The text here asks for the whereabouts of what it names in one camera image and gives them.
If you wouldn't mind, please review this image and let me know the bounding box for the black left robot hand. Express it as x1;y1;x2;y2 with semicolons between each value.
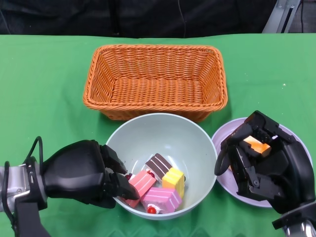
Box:
41;139;139;209

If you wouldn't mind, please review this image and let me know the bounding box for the yellow cake slice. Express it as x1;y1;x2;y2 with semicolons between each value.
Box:
161;167;185;198

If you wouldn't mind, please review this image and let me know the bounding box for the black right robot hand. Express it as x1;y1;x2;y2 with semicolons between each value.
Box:
214;110;316;215

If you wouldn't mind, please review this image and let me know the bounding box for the pale green bowl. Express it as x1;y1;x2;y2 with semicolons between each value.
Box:
105;113;218;220

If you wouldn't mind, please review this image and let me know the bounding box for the orange striped bread roll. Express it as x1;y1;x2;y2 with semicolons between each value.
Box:
243;135;272;158

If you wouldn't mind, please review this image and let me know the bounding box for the pink cake slice with cherry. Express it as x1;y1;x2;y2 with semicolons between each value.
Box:
140;187;183;214

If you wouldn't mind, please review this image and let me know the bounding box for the lavender plate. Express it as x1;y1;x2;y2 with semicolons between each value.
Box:
211;117;313;208

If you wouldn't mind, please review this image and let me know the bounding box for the salmon pink cake slice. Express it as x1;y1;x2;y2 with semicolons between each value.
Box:
125;169;158;208

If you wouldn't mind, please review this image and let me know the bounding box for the grey metal stand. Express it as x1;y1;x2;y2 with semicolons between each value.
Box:
262;0;296;34

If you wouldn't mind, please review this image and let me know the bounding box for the orange wicker basket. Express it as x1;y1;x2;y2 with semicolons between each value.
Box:
83;44;228;123

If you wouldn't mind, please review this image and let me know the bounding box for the brown chocolate cake slice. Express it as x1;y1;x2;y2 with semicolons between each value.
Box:
145;153;173;180

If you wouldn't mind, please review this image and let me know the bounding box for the black backdrop curtain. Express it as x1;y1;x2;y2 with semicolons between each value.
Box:
0;0;316;40

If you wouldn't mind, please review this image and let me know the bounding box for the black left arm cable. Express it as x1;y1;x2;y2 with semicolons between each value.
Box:
1;135;44;233

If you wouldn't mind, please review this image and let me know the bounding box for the green tablecloth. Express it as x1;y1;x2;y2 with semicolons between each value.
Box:
0;33;316;237

